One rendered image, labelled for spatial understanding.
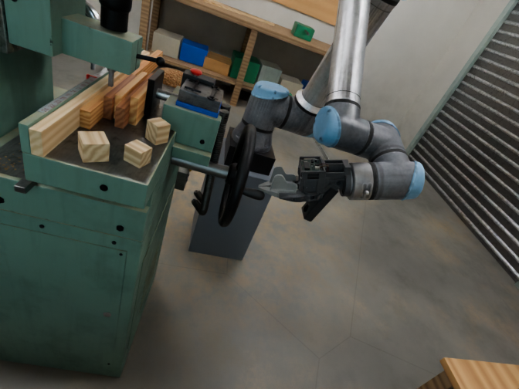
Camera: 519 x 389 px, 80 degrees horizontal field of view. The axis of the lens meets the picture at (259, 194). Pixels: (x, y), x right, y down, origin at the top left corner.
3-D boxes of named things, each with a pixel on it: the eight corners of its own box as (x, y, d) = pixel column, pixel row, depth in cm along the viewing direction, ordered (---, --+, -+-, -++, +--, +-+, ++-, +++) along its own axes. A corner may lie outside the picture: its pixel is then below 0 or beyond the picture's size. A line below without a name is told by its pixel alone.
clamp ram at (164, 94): (174, 123, 76) (181, 89, 71) (143, 114, 74) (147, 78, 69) (181, 110, 83) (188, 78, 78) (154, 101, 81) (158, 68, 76)
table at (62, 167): (192, 223, 60) (199, 200, 57) (23, 180, 55) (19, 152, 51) (223, 109, 109) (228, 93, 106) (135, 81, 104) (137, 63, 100)
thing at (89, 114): (89, 130, 63) (89, 112, 61) (79, 126, 63) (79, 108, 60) (161, 62, 108) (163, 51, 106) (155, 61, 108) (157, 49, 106)
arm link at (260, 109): (241, 111, 142) (254, 73, 133) (275, 122, 147) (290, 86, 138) (243, 123, 129) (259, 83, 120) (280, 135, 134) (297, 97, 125)
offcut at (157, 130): (157, 134, 70) (160, 116, 68) (167, 142, 69) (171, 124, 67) (144, 137, 67) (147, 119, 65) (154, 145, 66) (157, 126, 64)
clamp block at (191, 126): (211, 153, 77) (220, 122, 72) (157, 138, 75) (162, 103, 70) (218, 129, 89) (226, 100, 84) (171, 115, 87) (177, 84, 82)
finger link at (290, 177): (258, 164, 74) (296, 163, 74) (258, 184, 78) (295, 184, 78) (258, 170, 72) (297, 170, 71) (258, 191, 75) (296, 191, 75)
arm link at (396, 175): (405, 176, 80) (417, 208, 74) (357, 177, 80) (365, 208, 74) (420, 150, 73) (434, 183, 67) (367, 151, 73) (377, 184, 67)
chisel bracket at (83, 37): (129, 82, 66) (133, 42, 62) (59, 60, 64) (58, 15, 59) (140, 73, 72) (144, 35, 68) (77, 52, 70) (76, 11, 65)
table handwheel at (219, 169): (256, 121, 94) (229, 205, 103) (192, 99, 90) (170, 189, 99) (267, 136, 67) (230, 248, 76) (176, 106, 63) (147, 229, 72)
